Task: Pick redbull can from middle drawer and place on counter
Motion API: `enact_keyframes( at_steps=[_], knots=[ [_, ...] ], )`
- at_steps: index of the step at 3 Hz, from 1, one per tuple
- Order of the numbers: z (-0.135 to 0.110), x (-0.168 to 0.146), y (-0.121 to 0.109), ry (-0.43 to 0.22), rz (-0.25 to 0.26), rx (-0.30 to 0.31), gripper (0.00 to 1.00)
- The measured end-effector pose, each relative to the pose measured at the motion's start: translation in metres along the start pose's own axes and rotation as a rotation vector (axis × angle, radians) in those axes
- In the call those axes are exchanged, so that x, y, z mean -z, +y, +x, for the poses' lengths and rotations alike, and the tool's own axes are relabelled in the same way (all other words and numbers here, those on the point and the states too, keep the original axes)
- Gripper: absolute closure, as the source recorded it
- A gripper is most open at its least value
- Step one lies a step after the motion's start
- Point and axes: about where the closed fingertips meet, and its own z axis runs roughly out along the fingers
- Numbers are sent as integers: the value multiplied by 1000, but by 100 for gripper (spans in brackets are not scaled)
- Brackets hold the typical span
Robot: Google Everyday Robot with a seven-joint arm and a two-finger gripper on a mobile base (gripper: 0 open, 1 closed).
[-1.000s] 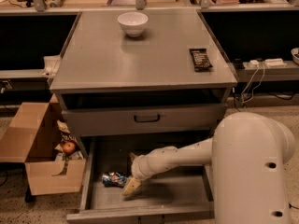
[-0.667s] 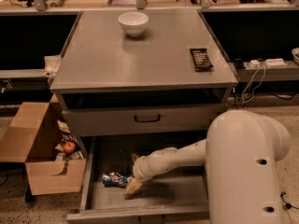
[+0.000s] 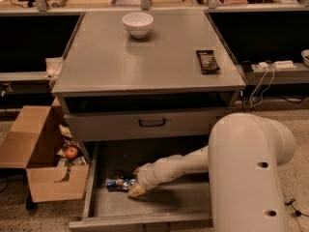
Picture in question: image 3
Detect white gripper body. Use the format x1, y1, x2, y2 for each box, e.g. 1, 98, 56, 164
135, 163, 160, 190

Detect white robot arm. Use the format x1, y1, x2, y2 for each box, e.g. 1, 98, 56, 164
128, 113, 295, 232

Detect open grey middle drawer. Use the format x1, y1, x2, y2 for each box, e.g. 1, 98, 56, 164
70, 136, 212, 232

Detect grey metal drawer cabinet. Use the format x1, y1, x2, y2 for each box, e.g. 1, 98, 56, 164
51, 9, 247, 157

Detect red apple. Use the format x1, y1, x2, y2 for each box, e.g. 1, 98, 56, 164
65, 147, 79, 161

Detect snack bags in box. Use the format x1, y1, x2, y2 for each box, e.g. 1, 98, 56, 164
57, 125, 87, 182

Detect open cardboard box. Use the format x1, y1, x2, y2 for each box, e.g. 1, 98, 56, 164
0, 101, 89, 202

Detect white ceramic bowl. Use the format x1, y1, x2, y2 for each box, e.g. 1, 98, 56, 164
122, 13, 155, 39

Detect white power strip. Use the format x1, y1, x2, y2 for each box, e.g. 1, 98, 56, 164
258, 60, 296, 71

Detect black drawer handle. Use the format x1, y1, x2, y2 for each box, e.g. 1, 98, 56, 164
138, 118, 166, 128

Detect black floor cable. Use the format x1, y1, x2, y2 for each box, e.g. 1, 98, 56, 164
284, 197, 309, 218

